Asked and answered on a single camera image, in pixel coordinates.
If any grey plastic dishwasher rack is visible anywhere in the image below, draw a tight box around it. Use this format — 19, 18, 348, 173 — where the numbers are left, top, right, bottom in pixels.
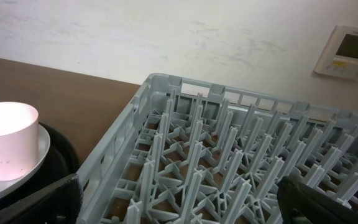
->
77, 73, 358, 223

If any wall control panel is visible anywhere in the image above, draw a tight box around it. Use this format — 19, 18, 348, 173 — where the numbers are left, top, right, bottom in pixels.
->
314, 26, 358, 81

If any grey round plate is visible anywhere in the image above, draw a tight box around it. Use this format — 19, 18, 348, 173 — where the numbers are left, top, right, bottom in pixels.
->
0, 124, 50, 199

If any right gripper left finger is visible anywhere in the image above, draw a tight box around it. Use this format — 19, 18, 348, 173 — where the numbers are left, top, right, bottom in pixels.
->
0, 174, 83, 224

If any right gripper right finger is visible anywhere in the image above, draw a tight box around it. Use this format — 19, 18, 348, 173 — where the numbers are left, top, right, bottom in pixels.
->
277, 176, 358, 224

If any pink plastic cup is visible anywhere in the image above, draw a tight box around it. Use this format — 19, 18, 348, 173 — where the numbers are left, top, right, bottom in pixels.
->
0, 102, 39, 181

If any round black serving tray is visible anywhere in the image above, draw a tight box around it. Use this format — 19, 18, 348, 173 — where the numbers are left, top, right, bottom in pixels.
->
0, 123, 80, 210

